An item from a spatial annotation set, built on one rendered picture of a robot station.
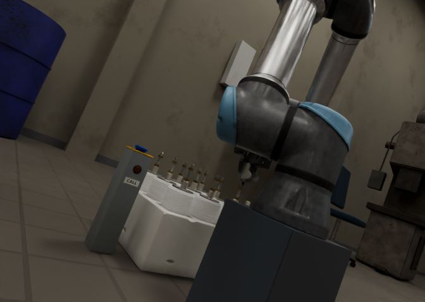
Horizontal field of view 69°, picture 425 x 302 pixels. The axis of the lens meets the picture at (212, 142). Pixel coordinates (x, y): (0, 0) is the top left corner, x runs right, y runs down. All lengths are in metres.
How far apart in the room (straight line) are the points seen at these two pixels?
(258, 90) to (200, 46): 3.46
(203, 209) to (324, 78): 0.56
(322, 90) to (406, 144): 4.27
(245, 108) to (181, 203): 0.49
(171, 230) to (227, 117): 0.48
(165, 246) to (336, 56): 0.73
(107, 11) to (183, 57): 0.96
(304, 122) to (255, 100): 0.10
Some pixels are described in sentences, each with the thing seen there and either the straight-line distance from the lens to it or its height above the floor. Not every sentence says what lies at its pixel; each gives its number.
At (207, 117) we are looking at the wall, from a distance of 4.09.
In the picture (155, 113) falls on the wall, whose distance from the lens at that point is 3.76.
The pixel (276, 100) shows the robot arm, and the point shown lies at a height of 0.51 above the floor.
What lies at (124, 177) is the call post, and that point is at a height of 0.23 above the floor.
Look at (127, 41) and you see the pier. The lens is 3.55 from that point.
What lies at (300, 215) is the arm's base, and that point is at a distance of 0.57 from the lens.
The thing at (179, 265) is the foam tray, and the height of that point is 0.04.
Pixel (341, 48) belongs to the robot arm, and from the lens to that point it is 0.94.
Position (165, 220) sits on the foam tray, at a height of 0.16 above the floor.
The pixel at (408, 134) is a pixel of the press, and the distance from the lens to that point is 5.27.
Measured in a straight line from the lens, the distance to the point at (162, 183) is 1.10.
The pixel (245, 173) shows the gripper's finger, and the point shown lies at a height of 0.38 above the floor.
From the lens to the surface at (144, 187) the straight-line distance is 1.20.
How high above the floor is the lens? 0.33
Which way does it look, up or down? 6 degrees up
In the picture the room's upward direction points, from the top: 22 degrees clockwise
